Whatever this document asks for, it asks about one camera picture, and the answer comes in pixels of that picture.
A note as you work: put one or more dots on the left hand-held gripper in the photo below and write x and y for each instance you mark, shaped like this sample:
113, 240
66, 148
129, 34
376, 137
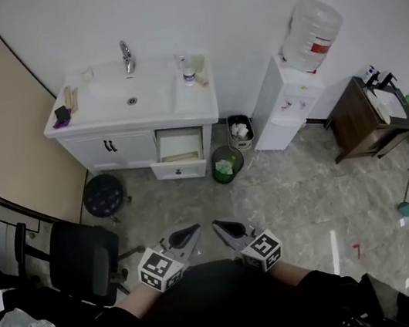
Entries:
157, 271

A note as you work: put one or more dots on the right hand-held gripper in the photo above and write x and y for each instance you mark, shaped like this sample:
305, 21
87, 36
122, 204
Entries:
262, 252

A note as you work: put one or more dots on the person's right forearm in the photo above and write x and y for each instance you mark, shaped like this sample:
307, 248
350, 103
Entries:
290, 274

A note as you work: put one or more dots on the person's left forearm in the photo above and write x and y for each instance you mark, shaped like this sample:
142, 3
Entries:
142, 301

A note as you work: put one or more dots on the person's black shirt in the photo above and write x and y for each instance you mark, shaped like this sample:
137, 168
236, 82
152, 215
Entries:
213, 302

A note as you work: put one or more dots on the green mesh wastebasket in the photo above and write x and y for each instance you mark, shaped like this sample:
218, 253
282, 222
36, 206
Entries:
227, 164

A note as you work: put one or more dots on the black round stool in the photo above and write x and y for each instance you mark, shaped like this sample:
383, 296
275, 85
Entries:
102, 195

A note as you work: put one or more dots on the white trash bin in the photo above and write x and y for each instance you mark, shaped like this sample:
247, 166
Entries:
240, 131

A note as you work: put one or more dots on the black office chair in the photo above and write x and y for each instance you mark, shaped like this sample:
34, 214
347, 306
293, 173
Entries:
80, 259

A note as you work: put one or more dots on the white vanity cabinet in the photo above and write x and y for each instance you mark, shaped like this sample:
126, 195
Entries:
127, 149

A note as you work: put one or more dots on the white water dispenser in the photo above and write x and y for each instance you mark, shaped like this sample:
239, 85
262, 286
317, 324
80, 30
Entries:
277, 107

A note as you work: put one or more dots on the beige rag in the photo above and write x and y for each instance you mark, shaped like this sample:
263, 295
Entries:
202, 79

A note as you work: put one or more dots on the white ceramic sink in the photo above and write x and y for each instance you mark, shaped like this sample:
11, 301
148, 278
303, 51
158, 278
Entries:
106, 97

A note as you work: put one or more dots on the clear water bottle blue label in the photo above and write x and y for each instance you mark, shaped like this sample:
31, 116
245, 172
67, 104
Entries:
188, 77

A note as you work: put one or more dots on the brown wooden cabinet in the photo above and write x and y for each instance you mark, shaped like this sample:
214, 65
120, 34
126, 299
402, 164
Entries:
354, 124

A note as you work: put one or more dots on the black equipment pack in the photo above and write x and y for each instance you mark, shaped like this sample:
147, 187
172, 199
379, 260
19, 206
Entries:
386, 303

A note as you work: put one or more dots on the purple cloth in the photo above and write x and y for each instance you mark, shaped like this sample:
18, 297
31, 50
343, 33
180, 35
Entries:
62, 123

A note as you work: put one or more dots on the translucent plastic cup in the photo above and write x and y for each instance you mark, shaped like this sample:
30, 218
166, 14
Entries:
198, 62

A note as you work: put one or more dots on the black sponge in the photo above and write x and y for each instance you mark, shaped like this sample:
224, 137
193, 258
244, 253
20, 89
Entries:
61, 113

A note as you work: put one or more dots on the clear glass cup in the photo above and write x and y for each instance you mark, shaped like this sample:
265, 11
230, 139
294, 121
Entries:
179, 63

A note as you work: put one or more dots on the teal floor mop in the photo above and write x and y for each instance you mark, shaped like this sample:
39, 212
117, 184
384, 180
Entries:
408, 209

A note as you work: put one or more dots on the chrome faucet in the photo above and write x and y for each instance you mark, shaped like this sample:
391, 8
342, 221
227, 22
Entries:
127, 60

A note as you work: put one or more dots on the white countertop basin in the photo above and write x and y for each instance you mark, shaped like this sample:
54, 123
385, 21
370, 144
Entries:
390, 104

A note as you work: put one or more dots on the black faucet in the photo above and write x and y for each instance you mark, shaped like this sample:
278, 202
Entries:
380, 80

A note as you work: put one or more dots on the small white blue bottle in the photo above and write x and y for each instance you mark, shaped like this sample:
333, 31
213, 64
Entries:
370, 70

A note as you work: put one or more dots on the clear water jug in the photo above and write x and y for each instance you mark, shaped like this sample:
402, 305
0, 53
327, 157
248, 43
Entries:
312, 32

